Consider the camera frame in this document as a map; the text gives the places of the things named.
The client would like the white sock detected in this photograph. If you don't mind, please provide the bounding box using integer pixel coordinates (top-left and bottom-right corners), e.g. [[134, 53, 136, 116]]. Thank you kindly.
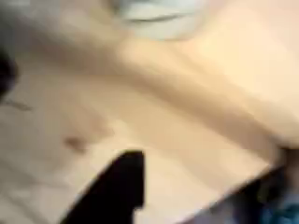
[[115, 0, 204, 42]]

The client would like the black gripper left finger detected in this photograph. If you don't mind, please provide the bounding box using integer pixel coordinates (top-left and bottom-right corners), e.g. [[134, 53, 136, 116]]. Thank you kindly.
[[0, 50, 19, 99]]

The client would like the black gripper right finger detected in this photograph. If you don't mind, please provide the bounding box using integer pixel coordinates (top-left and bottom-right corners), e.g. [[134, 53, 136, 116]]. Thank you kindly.
[[60, 149, 147, 224]]

